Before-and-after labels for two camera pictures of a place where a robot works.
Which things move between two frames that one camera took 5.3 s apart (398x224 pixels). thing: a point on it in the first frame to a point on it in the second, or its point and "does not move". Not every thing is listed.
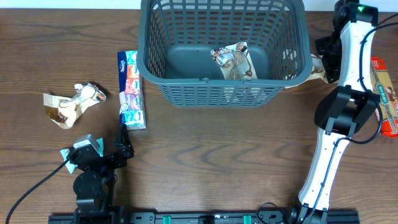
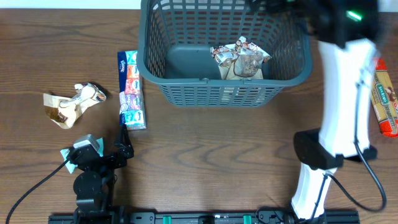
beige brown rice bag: [64, 112] does not move
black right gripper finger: [124, 144] does not move
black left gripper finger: [91, 155] does not move
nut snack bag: [318, 71] to [249, 61]
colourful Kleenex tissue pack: [132, 110] does not move
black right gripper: [327, 50] to [272, 4]
